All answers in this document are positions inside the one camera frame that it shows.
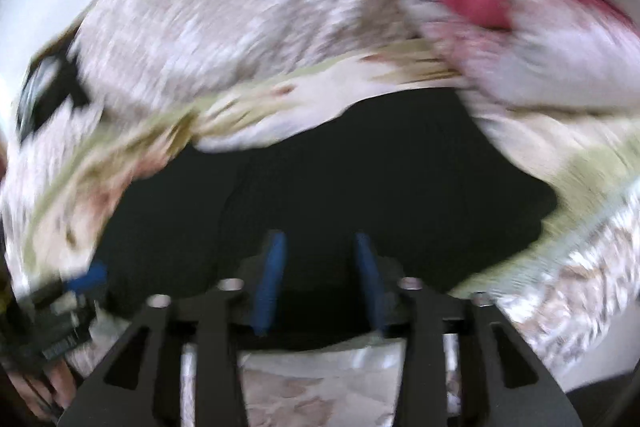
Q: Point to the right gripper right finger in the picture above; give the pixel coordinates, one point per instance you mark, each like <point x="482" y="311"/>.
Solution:
<point x="503" y="383"/>

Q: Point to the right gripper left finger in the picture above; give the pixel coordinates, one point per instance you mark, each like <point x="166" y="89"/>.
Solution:
<point x="138" y="382"/>

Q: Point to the dark clothes pile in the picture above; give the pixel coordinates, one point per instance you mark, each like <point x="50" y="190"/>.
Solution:
<point x="47" y="91"/>

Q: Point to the person left hand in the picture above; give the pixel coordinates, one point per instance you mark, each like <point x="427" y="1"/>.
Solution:
<point x="47" y="394"/>

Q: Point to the black pants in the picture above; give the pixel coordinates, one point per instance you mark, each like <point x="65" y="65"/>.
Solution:
<point x="410" y="170"/>

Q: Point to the fleece floral blanket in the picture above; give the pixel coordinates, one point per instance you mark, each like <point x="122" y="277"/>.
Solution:
<point x="561" y="293"/>

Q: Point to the pink floral comforter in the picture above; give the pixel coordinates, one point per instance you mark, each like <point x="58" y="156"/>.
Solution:
<point x="515" y="6"/>

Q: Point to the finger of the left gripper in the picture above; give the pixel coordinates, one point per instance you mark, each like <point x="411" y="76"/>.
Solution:
<point x="89" y="283"/>

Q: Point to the quilted beige bedspread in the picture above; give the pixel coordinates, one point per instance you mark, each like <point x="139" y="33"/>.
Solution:
<point x="137" y="57"/>

